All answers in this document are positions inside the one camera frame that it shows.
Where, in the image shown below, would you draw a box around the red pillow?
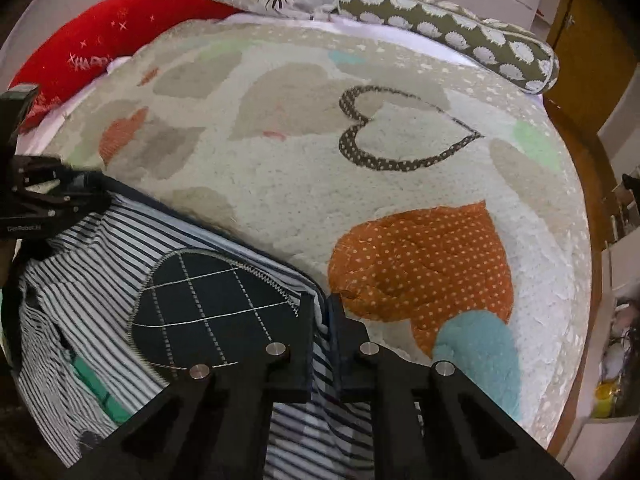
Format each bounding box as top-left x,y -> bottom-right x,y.
9,0 -> 417,126

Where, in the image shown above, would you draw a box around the olive hedgehog print bolster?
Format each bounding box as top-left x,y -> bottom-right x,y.
336,0 -> 561,95

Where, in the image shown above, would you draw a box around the white shelf with clutter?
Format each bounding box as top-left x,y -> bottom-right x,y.
555,110 -> 640,466

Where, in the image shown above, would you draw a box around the heart patterned blanket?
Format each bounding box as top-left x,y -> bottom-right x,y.
42,19 -> 593,453

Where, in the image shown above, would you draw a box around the wooden cabinet door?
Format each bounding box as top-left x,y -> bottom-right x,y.
545,0 -> 640,106

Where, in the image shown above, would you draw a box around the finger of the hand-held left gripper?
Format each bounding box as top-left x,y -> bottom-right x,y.
55,169 -> 112,223

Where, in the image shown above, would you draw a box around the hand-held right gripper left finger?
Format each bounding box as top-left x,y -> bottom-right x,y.
59,292 -> 317,480

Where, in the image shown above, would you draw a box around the striped pants with dark patch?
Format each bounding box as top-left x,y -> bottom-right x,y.
11,172 -> 376,480

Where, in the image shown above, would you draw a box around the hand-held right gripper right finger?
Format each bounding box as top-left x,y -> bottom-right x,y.
327,292 -> 576,480

